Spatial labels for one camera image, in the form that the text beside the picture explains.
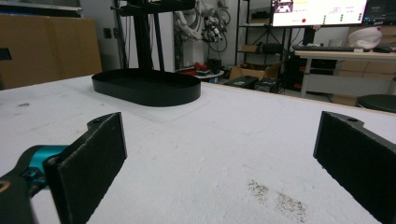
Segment open cardboard box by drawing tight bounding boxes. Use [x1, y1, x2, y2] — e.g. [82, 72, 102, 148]
[228, 63, 283, 82]

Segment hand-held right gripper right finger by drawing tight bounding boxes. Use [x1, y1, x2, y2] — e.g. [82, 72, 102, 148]
[312, 110, 396, 224]

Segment white desk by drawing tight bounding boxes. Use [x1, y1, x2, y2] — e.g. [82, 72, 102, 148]
[293, 49, 396, 100]

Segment white plush cap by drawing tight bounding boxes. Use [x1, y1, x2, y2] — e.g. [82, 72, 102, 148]
[347, 25, 384, 50]

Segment small round white table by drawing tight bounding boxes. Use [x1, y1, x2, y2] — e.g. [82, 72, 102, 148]
[193, 70, 225, 80]

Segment computer monitor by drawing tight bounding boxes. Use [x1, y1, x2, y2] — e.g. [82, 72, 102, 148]
[270, 0, 396, 28]

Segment black metal stand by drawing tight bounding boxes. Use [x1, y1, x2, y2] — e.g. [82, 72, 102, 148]
[110, 0, 197, 73]

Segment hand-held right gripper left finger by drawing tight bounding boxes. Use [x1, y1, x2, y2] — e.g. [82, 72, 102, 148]
[42, 111, 128, 224]

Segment red tool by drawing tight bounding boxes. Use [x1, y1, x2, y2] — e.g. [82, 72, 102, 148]
[191, 62, 210, 73]

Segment brown cardboard board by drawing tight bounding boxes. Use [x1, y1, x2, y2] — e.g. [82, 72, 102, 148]
[0, 13, 104, 91]

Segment black shelf rack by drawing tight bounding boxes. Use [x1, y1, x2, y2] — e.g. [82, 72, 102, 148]
[234, 0, 294, 94]

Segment black keyboard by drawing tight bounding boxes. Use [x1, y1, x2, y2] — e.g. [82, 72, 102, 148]
[291, 45, 357, 53]

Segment black oval tray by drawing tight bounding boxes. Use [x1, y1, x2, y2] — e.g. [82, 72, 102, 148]
[91, 68, 202, 107]

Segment black case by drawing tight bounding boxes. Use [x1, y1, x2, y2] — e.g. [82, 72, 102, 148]
[224, 75, 260, 91]
[254, 77, 280, 94]

